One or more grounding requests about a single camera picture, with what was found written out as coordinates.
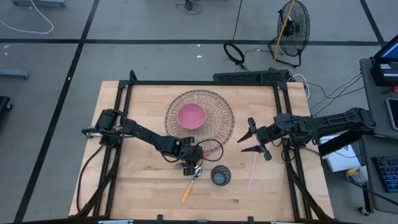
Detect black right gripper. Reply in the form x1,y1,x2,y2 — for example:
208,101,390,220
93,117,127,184
237,114,293,162

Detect round woven wicker placemat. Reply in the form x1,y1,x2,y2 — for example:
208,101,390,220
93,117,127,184
164,89,236,154

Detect black keyboard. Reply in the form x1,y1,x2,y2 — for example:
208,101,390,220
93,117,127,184
372,155,398,194

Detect black arm base cable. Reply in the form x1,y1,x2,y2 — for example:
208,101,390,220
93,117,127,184
76,144,106,215

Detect black coiled cable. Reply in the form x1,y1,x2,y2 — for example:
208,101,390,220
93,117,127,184
223,0,249,72

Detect pink plastic bowl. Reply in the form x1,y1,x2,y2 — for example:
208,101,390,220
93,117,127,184
176,102,207,131

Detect white box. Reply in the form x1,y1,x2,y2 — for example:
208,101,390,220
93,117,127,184
322,136,361,174

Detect white floor cable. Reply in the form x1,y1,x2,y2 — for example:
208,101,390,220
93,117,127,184
0,0,54,35

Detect short white cable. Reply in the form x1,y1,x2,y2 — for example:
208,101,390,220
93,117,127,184
292,73,312,99

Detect black floor cables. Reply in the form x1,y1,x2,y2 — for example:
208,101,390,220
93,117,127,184
309,73,365,116

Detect white yellow blue container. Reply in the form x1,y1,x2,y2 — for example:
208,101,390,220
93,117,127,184
346,166,370,187

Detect pink drinking straw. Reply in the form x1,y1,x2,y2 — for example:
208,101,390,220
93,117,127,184
248,152,259,194

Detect laptop screen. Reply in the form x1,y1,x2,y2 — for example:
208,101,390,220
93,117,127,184
373,42,398,63

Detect black device with labels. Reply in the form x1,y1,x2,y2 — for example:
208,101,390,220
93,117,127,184
370,60,398,87

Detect grey side table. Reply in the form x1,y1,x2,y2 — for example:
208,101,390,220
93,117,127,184
359,57,398,215

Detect dark glass cup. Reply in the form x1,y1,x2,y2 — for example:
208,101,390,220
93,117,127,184
210,164,233,187

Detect black tangled cable bundle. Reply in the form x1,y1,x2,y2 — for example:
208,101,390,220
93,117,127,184
175,0,205,16

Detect yellow cable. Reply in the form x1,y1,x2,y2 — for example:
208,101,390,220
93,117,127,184
272,0,296,70

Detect orange-handled metal spoon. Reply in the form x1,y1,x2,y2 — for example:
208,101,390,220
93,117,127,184
180,167,203,205

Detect black aluminium table frame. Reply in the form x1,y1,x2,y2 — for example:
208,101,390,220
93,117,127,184
73,70,335,224

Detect smartphone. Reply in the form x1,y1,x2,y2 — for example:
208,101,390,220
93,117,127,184
386,98,398,131

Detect black floor fan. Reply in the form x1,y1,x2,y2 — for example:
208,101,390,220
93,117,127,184
269,0,312,68

